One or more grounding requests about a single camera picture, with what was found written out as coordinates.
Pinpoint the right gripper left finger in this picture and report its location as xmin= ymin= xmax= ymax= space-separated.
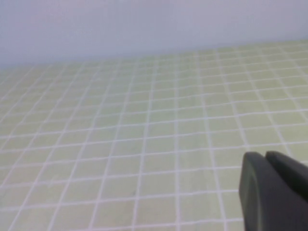
xmin=238 ymin=151 xmax=308 ymax=231

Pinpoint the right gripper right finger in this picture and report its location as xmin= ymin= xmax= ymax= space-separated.
xmin=265 ymin=151 xmax=308 ymax=200

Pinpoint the green grid tablecloth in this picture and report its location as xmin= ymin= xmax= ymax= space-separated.
xmin=0 ymin=39 xmax=308 ymax=231

